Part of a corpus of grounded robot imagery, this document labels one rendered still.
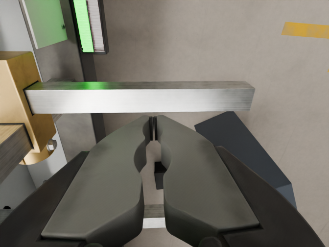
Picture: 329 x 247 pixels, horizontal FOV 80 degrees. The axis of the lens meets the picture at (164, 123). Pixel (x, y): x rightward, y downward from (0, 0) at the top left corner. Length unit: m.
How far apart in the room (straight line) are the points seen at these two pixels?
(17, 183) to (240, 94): 0.60
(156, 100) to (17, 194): 0.53
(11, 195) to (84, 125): 0.30
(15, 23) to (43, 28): 0.20
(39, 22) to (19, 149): 0.16
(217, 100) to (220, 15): 0.89
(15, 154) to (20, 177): 0.41
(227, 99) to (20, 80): 0.23
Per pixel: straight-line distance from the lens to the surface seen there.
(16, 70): 0.27
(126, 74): 1.12
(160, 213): 0.41
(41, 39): 0.32
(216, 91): 0.24
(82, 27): 0.39
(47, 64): 0.43
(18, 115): 0.28
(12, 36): 0.54
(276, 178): 0.85
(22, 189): 0.70
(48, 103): 0.27
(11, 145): 0.27
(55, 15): 0.37
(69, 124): 0.46
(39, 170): 0.69
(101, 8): 0.39
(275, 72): 1.30
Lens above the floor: 1.07
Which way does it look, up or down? 60 degrees down
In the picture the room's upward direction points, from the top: 174 degrees clockwise
